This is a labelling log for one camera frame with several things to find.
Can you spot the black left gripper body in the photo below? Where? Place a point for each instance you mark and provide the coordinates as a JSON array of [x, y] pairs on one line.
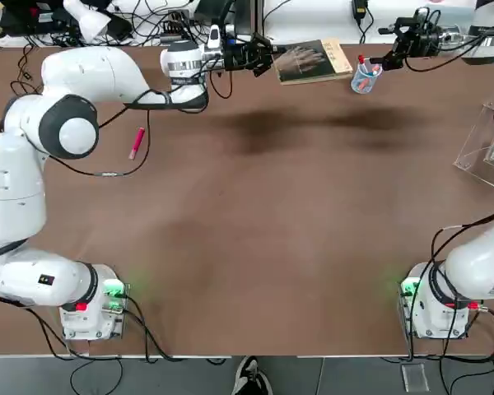
[[239, 57]]

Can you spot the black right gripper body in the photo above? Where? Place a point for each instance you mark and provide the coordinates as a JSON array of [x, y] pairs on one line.
[[424, 39]]

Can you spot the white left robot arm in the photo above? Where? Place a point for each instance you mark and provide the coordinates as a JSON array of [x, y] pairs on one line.
[[86, 74]]

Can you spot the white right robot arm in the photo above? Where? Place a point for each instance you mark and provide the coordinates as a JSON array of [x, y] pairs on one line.
[[477, 263]]

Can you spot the clear acrylic storage rack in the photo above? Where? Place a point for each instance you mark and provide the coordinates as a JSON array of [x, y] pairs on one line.
[[475, 140]]

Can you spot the blue marker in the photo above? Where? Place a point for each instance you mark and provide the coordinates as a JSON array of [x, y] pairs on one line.
[[372, 72]]

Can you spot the red capped marker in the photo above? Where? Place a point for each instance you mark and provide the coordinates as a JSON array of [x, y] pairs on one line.
[[361, 58]]

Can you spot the orange marker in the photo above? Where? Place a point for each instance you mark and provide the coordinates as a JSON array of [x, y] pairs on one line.
[[364, 84]]

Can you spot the black power strip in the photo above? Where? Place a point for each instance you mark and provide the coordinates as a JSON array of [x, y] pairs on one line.
[[360, 10]]

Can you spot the pale blue pen cup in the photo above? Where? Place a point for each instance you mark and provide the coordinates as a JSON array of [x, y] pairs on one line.
[[356, 82]]

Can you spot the pink highlighter pen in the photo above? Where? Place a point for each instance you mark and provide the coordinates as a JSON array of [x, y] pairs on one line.
[[136, 142]]

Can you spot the white desk lamp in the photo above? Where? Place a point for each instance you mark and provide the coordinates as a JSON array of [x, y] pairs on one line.
[[86, 20]]

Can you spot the person's sneaker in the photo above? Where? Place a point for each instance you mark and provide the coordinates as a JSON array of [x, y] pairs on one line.
[[251, 374]]

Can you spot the metal floor outlet cover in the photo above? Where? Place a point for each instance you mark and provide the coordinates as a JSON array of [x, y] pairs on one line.
[[416, 377]]

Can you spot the aluminium frame post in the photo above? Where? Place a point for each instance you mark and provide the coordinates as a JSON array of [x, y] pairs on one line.
[[249, 16]]

